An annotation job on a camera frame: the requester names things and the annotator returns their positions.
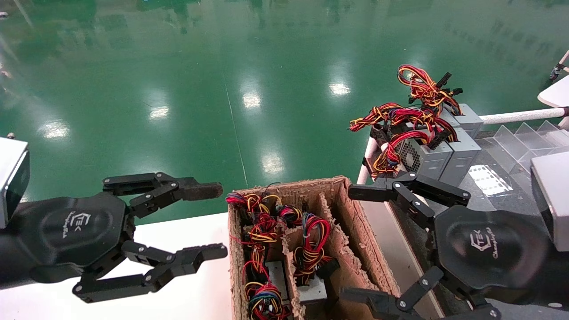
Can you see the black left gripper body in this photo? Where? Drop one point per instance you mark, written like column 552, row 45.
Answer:
column 71, row 231

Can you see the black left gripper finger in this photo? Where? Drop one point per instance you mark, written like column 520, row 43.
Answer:
column 200, row 190
column 186, row 262

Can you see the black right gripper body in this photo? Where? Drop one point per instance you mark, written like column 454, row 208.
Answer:
column 484, row 249

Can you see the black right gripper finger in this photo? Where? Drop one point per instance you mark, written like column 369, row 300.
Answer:
column 373, row 192
column 373, row 304

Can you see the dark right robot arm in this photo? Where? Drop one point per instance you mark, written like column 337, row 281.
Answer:
column 542, row 312

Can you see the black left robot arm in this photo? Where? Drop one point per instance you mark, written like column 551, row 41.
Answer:
column 9, row 262

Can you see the brown cardboard compartment box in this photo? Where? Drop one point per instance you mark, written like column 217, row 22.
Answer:
column 351, row 222

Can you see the black pipe joint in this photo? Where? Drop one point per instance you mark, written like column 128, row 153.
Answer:
column 378, row 132

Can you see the grey power supply fan grille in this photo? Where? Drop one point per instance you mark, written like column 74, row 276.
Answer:
column 422, row 155

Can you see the clear acrylic divider rack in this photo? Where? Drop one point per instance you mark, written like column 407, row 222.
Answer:
column 515, row 142

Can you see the white board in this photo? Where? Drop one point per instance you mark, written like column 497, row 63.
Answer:
column 558, row 93

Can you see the white pipe with black clamp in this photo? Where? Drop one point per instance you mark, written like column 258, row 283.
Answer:
column 556, row 70

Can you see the short white frame pipe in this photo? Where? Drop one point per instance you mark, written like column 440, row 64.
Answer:
column 366, row 160

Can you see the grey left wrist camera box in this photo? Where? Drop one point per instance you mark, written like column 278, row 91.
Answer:
column 11, row 178

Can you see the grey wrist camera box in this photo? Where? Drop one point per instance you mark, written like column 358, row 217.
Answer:
column 553, row 200
column 11, row 178

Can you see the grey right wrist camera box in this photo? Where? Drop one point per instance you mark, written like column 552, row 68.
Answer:
column 553, row 200

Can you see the white horizontal frame pipe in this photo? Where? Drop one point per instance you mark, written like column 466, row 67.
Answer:
column 520, row 116

